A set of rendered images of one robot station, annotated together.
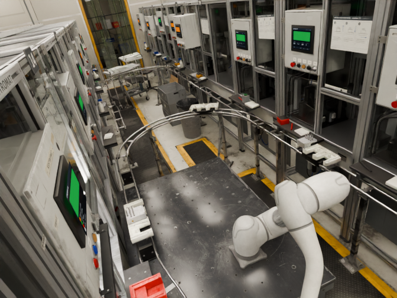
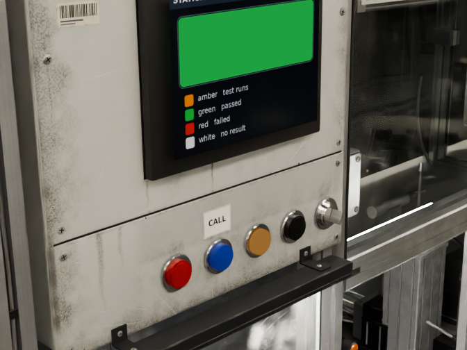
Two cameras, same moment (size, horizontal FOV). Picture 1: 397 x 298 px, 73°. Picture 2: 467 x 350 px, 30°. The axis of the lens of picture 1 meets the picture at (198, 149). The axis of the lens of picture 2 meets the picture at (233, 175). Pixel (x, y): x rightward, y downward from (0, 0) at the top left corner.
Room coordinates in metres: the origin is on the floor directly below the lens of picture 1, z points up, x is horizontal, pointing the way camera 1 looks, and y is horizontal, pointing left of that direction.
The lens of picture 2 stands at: (0.27, -0.36, 1.80)
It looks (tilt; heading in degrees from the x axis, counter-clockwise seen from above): 18 degrees down; 62
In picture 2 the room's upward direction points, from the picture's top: 1 degrees counter-clockwise
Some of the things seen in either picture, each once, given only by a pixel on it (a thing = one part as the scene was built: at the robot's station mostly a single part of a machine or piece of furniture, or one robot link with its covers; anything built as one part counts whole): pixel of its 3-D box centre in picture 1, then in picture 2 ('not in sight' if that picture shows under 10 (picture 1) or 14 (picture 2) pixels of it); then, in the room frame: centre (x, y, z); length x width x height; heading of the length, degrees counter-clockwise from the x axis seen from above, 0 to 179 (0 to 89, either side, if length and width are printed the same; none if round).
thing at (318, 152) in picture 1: (316, 154); not in sight; (1.81, -0.95, 0.84); 0.37 x 0.14 x 0.10; 16
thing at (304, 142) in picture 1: (306, 139); not in sight; (1.92, -0.91, 0.92); 0.13 x 0.10 x 0.09; 106
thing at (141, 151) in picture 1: (129, 116); not in sight; (5.69, 1.39, 0.01); 5.85 x 0.59 x 0.01; 16
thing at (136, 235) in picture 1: (138, 221); not in sight; (1.40, 0.50, 0.84); 0.36 x 0.14 x 0.10; 16
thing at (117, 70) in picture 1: (126, 84); not in sight; (6.65, 1.45, 0.48); 0.88 x 0.56 x 0.96; 124
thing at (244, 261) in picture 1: (245, 247); not in sight; (1.14, -0.18, 0.71); 0.22 x 0.18 x 0.06; 16
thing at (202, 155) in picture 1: (201, 154); not in sight; (3.53, -0.03, 0.01); 1.00 x 0.55 x 0.01; 16
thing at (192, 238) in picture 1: (198, 226); not in sight; (1.43, 0.10, 0.66); 1.50 x 1.06 x 0.04; 16
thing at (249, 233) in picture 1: (247, 233); not in sight; (1.13, -0.20, 0.85); 0.18 x 0.16 x 0.22; 107
